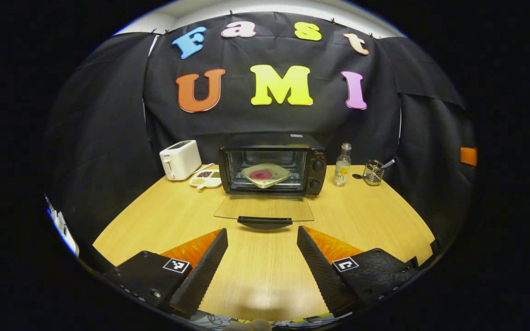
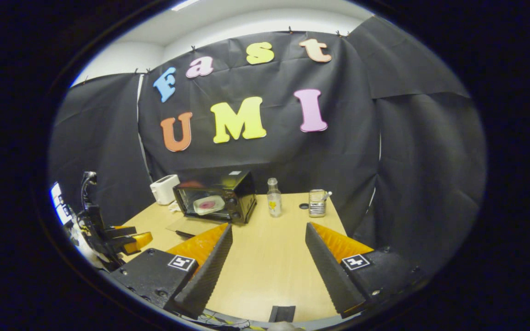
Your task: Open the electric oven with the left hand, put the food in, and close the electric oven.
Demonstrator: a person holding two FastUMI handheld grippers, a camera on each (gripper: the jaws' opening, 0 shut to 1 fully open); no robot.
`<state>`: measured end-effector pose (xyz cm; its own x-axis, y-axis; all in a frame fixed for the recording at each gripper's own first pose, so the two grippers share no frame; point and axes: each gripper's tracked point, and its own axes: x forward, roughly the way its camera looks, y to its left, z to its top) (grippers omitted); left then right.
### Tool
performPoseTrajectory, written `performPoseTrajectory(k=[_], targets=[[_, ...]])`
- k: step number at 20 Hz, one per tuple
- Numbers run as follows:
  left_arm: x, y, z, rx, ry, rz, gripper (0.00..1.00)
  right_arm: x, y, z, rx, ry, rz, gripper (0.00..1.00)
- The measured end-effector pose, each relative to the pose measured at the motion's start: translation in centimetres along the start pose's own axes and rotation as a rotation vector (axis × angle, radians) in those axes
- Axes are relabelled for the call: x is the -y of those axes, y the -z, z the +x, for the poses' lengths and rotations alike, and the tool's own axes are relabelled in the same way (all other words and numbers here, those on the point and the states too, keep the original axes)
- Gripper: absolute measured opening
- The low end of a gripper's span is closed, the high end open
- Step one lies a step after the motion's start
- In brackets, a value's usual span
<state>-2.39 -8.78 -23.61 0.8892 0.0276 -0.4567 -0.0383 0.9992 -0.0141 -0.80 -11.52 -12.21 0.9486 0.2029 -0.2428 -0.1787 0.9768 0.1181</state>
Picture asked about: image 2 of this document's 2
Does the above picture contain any black electric oven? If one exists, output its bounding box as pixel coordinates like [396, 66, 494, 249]
[166, 171, 257, 239]

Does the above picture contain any ceiling light panel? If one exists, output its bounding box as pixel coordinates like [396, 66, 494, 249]
[171, 0, 201, 12]

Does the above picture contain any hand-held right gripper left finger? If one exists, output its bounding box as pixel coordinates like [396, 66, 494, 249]
[111, 223, 233, 320]

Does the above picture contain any small black plastic block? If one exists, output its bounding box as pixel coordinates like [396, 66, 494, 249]
[269, 305, 296, 323]

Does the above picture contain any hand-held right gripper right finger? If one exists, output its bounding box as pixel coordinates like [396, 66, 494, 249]
[305, 223, 424, 319]

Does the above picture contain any white toaster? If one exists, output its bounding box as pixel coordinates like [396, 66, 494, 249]
[150, 175, 180, 205]

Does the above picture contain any metal wire holder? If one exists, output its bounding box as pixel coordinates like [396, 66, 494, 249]
[309, 189, 326, 217]

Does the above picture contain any clear glass bottle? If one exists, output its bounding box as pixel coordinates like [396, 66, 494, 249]
[267, 178, 282, 217]

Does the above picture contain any white rectangular plate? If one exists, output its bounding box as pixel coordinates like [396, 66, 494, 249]
[193, 195, 225, 216]

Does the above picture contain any bundle of cables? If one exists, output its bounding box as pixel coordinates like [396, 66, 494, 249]
[178, 310, 265, 330]

